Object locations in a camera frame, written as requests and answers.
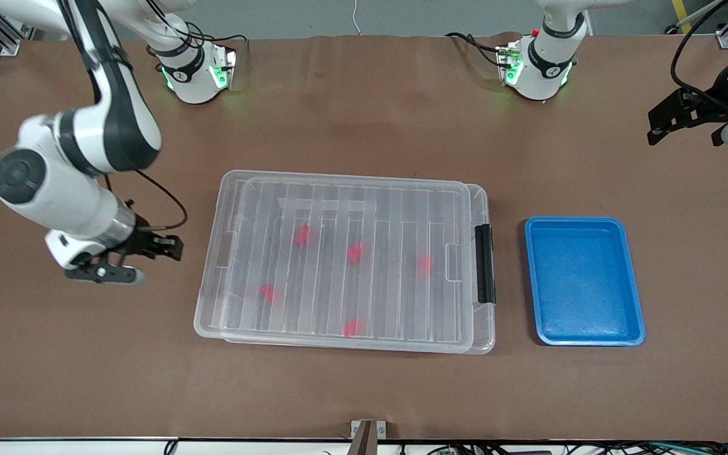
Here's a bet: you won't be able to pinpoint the brown table mat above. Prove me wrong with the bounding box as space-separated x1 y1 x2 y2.
0 32 728 442

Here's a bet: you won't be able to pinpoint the metal bracket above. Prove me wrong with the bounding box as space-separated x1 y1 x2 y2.
350 420 387 439

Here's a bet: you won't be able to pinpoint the black box latch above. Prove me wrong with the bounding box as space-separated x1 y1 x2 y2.
475 223 497 306

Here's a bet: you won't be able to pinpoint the clear plastic storage box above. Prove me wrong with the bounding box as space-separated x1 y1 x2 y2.
222 171 497 355

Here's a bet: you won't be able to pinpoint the clear plastic box lid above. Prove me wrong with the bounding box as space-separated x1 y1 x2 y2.
193 169 488 348

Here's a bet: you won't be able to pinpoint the blue plastic tray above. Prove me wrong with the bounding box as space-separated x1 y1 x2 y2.
524 216 646 347

